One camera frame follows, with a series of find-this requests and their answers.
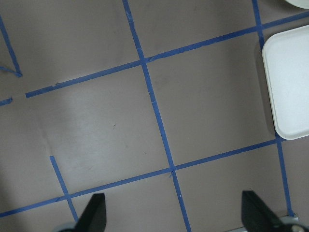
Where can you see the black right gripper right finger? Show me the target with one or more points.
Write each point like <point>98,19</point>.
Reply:
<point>256,216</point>

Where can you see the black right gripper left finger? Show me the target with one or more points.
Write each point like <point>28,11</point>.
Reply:
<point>94,216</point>

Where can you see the cream round plate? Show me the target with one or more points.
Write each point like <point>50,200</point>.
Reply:
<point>304,4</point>

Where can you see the white rectangular tray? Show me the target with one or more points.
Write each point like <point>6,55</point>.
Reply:
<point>286,63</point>

